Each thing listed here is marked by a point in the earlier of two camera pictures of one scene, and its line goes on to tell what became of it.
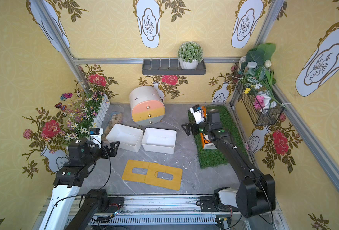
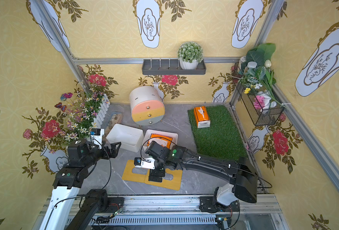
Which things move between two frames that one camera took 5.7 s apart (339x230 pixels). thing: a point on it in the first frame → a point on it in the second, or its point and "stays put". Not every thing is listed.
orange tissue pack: x=207 y=144 → x=163 y=141
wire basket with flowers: x=255 y=75 stays put
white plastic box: x=160 y=141 stays put
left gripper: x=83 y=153 stays put
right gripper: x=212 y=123 → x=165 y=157
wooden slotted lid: x=152 y=177 stays put
